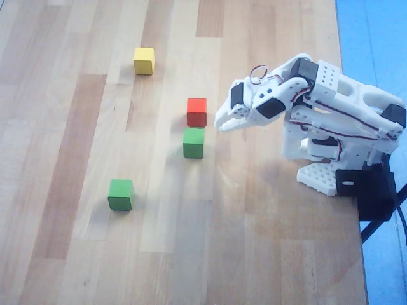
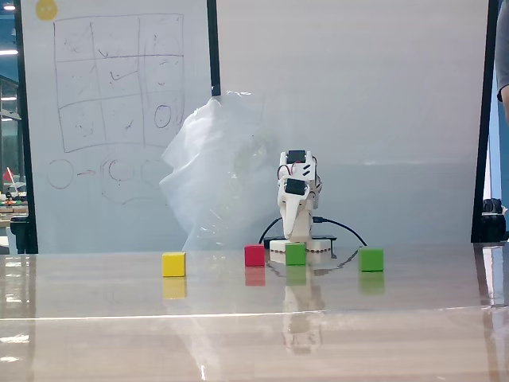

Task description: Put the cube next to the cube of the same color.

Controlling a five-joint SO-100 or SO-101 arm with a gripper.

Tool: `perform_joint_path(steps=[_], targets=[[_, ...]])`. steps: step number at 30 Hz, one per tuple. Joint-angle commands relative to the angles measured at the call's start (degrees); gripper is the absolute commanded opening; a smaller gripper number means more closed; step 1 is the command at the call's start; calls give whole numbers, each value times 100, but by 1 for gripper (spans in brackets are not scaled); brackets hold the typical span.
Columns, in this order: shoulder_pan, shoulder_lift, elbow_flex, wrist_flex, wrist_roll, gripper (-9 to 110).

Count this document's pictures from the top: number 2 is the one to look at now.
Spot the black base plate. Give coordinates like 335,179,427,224
263,234,338,243

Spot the black round device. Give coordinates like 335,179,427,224
481,197,509,242

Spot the black whiteboard frame post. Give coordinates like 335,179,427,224
470,0,500,244
206,0,222,97
13,0,40,255

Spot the yellow cube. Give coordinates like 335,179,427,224
161,251,187,278

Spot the black cable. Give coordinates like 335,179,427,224
313,216,369,248
258,217,284,245

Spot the small red flag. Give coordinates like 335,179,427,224
2,166,19,193

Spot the yellow round magnet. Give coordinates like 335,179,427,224
35,0,58,21

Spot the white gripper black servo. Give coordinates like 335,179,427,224
277,177,312,241

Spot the red cube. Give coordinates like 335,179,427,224
244,244,266,267

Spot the blank whiteboard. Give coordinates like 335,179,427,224
214,0,491,246

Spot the whiteboard with grid drawing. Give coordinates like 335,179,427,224
19,0,218,254

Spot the clear plastic bag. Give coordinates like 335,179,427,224
158,90,288,252

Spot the green cube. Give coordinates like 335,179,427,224
285,243,307,267
358,247,385,273

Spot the black chair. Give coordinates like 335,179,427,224
9,214,29,255

